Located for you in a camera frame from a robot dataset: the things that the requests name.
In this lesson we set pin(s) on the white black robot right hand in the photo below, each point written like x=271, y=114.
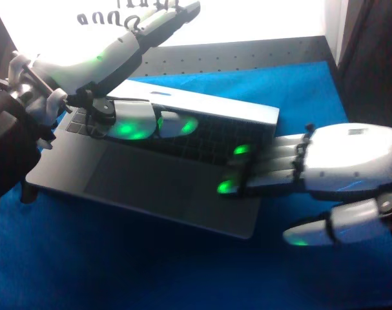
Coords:
x=347, y=161

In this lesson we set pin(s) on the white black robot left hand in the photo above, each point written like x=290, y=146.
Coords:
x=99, y=64

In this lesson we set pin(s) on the silver laptop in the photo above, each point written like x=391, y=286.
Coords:
x=157, y=181

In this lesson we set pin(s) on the dark brown curtain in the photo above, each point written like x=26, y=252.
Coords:
x=0, y=35
x=373, y=58

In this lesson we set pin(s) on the blue cloth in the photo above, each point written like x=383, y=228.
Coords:
x=150, y=274

